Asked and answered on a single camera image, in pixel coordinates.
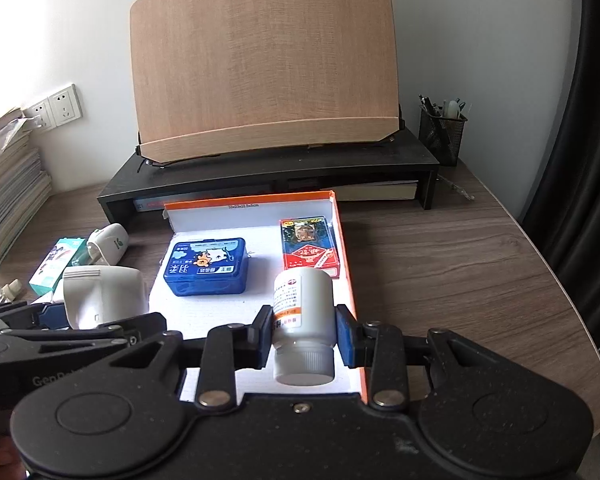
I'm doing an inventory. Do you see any white travel adapter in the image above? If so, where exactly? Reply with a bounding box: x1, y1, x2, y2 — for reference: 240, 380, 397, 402
61, 265, 149, 332

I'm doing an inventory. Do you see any blue tin box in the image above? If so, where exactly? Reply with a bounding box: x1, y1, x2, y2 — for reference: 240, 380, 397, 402
164, 236, 248, 297

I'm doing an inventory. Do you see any wooden book stand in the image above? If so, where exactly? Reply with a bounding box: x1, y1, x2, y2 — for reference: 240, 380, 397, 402
129, 0, 406, 167

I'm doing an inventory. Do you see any red and blue card pack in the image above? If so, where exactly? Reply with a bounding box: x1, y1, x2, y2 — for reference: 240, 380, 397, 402
279, 216, 342, 279

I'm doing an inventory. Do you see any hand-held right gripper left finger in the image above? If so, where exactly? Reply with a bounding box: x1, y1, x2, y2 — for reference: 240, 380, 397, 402
107, 304, 277, 408

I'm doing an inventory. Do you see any white pill bottle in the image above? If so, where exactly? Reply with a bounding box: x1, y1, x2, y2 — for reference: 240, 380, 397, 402
271, 267, 337, 387

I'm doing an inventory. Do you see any white wall socket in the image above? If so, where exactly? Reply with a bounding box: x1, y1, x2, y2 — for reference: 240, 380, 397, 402
47, 83, 84, 129
23, 100, 54, 132

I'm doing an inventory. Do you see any thin grey cable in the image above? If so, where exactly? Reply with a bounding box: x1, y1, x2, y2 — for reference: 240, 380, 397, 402
439, 176, 477, 202

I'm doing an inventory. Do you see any small white clip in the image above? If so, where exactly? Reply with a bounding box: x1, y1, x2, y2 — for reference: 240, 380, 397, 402
0, 280, 25, 306

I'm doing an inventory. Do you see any stack of books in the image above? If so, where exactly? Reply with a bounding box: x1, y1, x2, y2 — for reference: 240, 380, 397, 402
0, 106, 53, 275

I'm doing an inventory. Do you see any teal and white small box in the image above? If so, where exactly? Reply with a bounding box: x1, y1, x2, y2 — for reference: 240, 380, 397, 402
29, 238, 89, 297

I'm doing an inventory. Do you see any black monitor riser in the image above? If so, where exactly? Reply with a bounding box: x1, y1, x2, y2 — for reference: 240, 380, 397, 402
97, 127, 441, 212

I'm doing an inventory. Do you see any thick book with cream pages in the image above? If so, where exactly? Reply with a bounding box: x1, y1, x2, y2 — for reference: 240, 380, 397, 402
336, 180, 419, 202

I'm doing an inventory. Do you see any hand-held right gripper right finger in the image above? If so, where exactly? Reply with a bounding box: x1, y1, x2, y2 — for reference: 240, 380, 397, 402
334, 304, 487, 408

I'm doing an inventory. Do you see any black mesh pen holder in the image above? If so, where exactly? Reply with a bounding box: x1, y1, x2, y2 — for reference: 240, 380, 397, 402
418, 105, 468, 167

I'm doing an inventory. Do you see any white and green plug adapter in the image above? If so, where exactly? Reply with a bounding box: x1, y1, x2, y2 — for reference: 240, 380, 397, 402
86, 223, 131, 266

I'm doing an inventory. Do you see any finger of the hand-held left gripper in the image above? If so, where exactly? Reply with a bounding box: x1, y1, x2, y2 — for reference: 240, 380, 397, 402
0, 301, 67, 333
25, 311, 167, 357

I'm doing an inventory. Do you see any orange and white cardboard box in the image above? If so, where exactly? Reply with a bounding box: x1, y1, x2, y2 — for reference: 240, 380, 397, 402
150, 190, 368, 406

